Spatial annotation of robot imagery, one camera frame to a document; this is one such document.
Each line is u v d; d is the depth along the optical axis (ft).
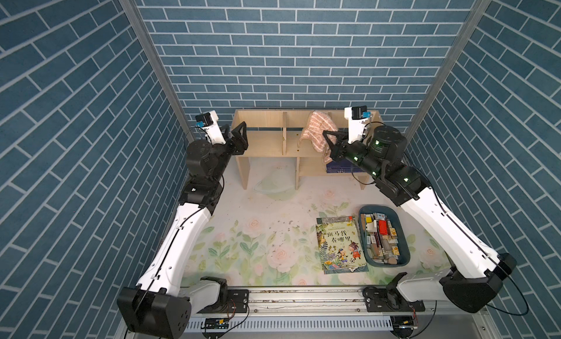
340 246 2.79
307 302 2.47
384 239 2.83
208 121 1.75
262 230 2.98
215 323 2.36
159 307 1.19
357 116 1.67
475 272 1.28
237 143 1.93
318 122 1.99
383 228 2.91
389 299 2.17
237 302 2.39
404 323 2.32
